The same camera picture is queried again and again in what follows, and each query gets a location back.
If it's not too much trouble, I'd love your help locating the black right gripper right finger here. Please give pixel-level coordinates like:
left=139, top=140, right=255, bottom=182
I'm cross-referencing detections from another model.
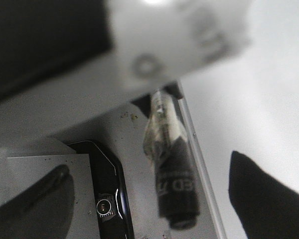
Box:
left=228, top=151, right=299, bottom=239

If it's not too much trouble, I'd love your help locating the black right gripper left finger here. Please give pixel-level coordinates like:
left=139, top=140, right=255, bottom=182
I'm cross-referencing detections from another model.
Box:
left=0, top=165, right=74, bottom=239

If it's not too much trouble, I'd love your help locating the white black whiteboard marker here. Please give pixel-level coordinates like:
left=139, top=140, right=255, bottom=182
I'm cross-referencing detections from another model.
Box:
left=143, top=90, right=199, bottom=230

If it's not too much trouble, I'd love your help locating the white glossy whiteboard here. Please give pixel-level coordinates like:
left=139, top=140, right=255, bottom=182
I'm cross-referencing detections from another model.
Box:
left=181, top=0, right=299, bottom=239

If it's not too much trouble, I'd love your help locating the black glossy camera module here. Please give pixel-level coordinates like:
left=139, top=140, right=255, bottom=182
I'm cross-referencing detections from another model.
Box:
left=67, top=139, right=135, bottom=239

